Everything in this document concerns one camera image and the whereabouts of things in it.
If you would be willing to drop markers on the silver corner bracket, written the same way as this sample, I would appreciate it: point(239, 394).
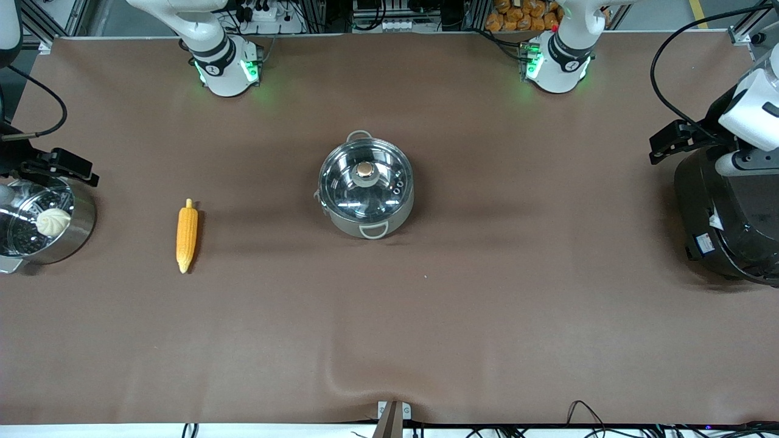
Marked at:
point(45, 45)

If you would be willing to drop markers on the aluminium frame profile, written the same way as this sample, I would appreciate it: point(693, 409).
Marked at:
point(55, 18)
point(745, 30)

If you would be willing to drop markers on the stainless steel cooking pot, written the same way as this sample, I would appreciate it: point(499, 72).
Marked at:
point(341, 226)

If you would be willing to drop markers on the orange bread roll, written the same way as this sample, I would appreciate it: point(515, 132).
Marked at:
point(551, 20)
point(524, 24)
point(515, 14)
point(493, 23)
point(531, 6)
point(502, 5)
point(538, 23)

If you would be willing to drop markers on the brown table mat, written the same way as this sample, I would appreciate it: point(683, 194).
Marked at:
point(389, 334)

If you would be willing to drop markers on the black electric cooker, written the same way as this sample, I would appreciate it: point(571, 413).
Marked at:
point(730, 231)

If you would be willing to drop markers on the white steamed bun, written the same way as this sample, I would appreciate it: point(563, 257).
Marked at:
point(53, 222)

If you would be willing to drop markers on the yellow corn cob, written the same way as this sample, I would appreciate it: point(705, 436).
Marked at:
point(187, 234)

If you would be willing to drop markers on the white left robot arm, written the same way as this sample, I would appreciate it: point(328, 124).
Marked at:
point(560, 61)

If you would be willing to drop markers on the perforated steel steamer insert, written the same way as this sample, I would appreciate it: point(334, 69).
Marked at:
point(18, 234)

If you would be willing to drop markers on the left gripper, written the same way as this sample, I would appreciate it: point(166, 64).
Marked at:
point(711, 129)

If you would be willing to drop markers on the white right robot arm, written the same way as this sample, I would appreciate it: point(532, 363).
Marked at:
point(213, 36)

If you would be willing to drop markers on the white power strip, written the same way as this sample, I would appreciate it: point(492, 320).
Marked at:
point(265, 13)

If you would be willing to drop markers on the glass pot lid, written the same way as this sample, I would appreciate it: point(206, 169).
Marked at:
point(365, 188)

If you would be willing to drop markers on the white socket strip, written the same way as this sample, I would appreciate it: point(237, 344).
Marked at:
point(397, 25)

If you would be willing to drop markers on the stainless steel steamer pot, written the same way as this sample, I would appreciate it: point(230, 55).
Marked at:
point(82, 225)

